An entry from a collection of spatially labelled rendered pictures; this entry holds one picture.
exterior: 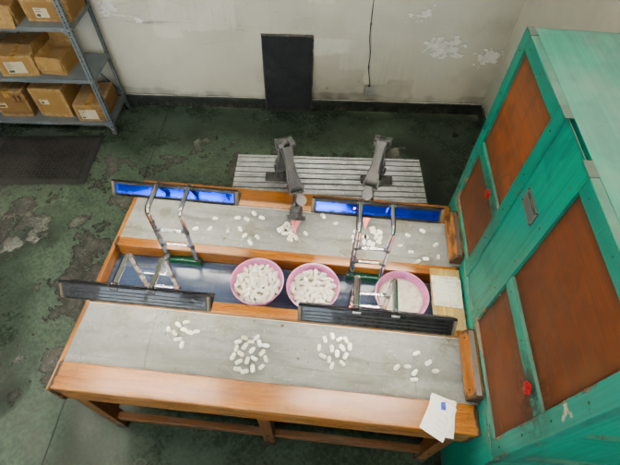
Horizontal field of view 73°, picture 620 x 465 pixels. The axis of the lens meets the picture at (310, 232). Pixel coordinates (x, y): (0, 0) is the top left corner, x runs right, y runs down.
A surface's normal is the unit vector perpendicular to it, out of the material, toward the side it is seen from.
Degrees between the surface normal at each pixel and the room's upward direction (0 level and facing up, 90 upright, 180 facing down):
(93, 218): 0
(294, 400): 0
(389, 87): 90
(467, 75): 90
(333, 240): 0
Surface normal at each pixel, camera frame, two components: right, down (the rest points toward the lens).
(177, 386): 0.02, -0.59
